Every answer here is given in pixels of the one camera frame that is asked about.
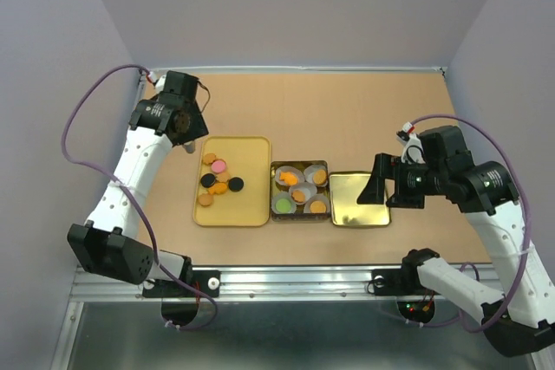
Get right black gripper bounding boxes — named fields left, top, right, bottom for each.
left=356, top=153, right=447, bottom=208

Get round tan cookie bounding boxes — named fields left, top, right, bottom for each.
left=310, top=200, right=328, bottom=214
left=312, top=169, right=328, bottom=186

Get orange fish cookie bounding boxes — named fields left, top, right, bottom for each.
left=279, top=172, right=299, bottom=186

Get green round cookie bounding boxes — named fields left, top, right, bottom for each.
left=275, top=198, right=292, bottom=213

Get metal tongs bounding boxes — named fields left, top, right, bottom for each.
left=183, top=141, right=196, bottom=154

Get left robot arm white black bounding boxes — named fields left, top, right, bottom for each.
left=61, top=68, right=208, bottom=296

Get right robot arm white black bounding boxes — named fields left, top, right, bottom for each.
left=356, top=125, right=554, bottom=357

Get tan cookie top left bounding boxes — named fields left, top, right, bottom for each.
left=202, top=153, right=217, bottom=165

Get gold tin lid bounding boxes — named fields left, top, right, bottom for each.
left=329, top=171, right=391, bottom=228

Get pink round cookie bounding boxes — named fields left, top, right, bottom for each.
left=211, top=159, right=227, bottom=174

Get black round cookie left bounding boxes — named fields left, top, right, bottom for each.
left=200, top=173, right=217, bottom=188

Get black round cookie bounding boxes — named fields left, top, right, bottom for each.
left=228, top=177, right=245, bottom=192
left=200, top=173, right=217, bottom=188

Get white paper cup top right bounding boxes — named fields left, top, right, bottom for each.
left=304, top=164, right=328, bottom=187

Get white paper cup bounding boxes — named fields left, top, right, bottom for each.
left=304, top=164, right=328, bottom=187
left=289, top=182, right=317, bottom=204
left=275, top=166, right=300, bottom=187
left=304, top=194, right=330, bottom=215
left=271, top=192, right=297, bottom=215

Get gold rectangular tray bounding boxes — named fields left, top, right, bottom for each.
left=193, top=136, right=271, bottom=227

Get white paper cup bottom right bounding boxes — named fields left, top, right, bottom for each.
left=304, top=194, right=330, bottom=215

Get black round cookie right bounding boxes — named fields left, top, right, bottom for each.
left=228, top=177, right=245, bottom=192

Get tan cookie bottom left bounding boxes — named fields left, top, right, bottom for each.
left=197, top=193, right=213, bottom=207

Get white paper cup centre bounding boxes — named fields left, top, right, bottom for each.
left=289, top=182, right=317, bottom=204

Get square cookie tin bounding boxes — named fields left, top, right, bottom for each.
left=270, top=160, right=331, bottom=222

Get orange flower cookie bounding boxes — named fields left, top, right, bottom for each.
left=291, top=190, right=306, bottom=204

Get white paper cup top left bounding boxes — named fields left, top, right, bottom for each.
left=275, top=166, right=300, bottom=187

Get white paper cup bottom left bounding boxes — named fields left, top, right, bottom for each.
left=271, top=192, right=297, bottom=215

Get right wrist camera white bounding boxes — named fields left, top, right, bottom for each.
left=396, top=122, right=425, bottom=164

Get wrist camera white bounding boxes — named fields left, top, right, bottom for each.
left=396, top=122, right=425, bottom=164
left=147, top=71, right=167, bottom=93

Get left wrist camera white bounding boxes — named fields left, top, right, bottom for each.
left=147, top=71, right=167, bottom=93

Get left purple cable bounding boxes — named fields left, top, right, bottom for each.
left=61, top=64, right=218, bottom=331

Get purple cable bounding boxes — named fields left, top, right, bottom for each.
left=61, top=64, right=218, bottom=331
left=405, top=114, right=535, bottom=334

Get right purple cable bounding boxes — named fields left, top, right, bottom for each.
left=405, top=114, right=535, bottom=334

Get aluminium rail frame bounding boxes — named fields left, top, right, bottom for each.
left=49, top=65, right=555, bottom=370

